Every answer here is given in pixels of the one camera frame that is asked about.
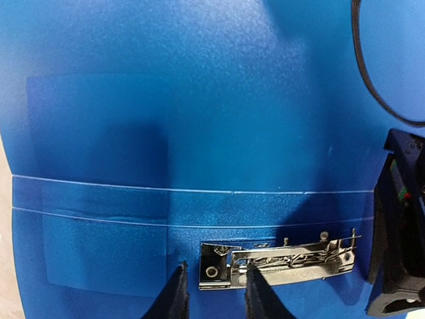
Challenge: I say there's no silver metal folder clip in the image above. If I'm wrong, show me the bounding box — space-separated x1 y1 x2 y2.
199 229 360 290

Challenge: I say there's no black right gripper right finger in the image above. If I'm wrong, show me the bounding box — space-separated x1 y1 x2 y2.
245 265 292 318

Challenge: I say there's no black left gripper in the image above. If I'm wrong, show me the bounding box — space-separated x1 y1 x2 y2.
366 129 424 316

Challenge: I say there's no blue plastic clip folder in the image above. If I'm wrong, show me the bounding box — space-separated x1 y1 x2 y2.
1 1 410 318

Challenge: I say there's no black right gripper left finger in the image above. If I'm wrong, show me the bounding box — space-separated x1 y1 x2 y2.
141 261 189 319

